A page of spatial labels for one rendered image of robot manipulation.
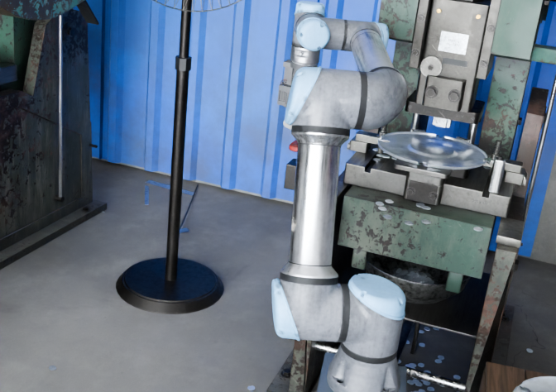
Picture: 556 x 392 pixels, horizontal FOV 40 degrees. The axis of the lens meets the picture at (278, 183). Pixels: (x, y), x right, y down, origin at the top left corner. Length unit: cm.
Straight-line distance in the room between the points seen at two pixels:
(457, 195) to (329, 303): 70
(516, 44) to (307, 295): 88
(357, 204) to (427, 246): 21
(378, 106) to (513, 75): 89
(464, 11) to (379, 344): 92
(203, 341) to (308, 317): 110
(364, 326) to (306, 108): 43
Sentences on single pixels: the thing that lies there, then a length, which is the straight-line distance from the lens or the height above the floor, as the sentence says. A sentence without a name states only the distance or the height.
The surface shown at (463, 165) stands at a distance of 201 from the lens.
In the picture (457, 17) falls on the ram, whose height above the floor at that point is 113.
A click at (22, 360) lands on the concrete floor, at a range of 248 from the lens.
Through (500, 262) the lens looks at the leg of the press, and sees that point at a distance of 199.
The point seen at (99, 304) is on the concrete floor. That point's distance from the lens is 274.
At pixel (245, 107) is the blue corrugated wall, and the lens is 359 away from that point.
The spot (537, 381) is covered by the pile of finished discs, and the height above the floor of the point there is 38.
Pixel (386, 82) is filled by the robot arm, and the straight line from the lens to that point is 152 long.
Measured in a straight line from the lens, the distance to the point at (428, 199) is 208.
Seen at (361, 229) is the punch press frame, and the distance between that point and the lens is 208.
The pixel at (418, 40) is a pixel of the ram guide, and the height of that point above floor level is 106.
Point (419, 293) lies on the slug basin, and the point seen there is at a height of 37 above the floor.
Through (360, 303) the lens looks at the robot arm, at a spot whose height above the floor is 66.
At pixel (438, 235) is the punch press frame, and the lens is 205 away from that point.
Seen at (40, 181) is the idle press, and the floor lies 23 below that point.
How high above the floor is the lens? 138
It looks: 21 degrees down
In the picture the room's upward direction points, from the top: 6 degrees clockwise
